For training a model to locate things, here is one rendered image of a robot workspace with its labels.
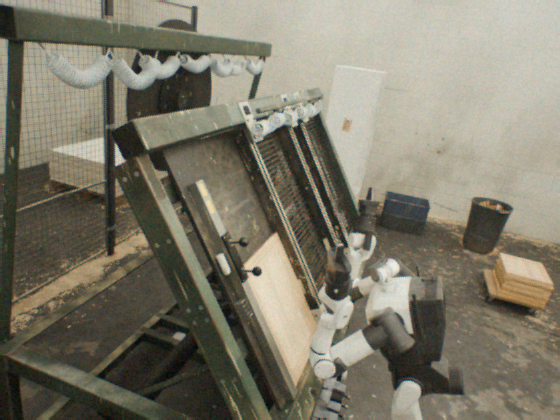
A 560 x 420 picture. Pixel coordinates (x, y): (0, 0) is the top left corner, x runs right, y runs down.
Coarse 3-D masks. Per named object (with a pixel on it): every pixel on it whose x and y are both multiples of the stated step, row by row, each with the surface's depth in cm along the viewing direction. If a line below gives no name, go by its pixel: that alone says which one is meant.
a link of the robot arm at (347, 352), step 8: (352, 336) 156; (360, 336) 153; (336, 344) 161; (344, 344) 156; (352, 344) 154; (360, 344) 152; (336, 352) 156; (344, 352) 154; (352, 352) 153; (360, 352) 153; (368, 352) 153; (320, 360) 153; (328, 360) 153; (336, 360) 154; (344, 360) 154; (352, 360) 154; (320, 368) 153; (328, 368) 153; (336, 368) 154; (344, 368) 154; (320, 376) 154; (328, 376) 154; (336, 376) 156
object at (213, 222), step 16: (192, 192) 155; (208, 208) 156; (208, 224) 157; (224, 256) 159; (240, 288) 161; (256, 304) 165; (256, 320) 163; (256, 336) 166; (272, 336) 169; (272, 352) 166; (272, 368) 168; (288, 384) 169; (288, 400) 170
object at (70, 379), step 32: (96, 288) 240; (0, 352) 186; (32, 352) 189; (128, 352) 291; (192, 352) 219; (0, 384) 193; (64, 384) 177; (96, 384) 177; (256, 384) 186; (0, 416) 202; (128, 416) 169; (160, 416) 167
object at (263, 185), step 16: (240, 144) 196; (256, 160) 196; (256, 176) 199; (256, 192) 201; (272, 192) 201; (272, 208) 201; (272, 224) 203; (288, 224) 205; (288, 240) 203; (288, 256) 206; (304, 272) 206; (304, 288) 209; (320, 304) 212
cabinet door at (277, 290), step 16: (272, 240) 197; (256, 256) 180; (272, 256) 193; (272, 272) 189; (288, 272) 202; (256, 288) 173; (272, 288) 185; (288, 288) 198; (272, 304) 181; (288, 304) 193; (304, 304) 207; (272, 320) 177; (288, 320) 189; (304, 320) 203; (288, 336) 185; (304, 336) 198; (288, 352) 181; (304, 352) 193; (288, 368) 176
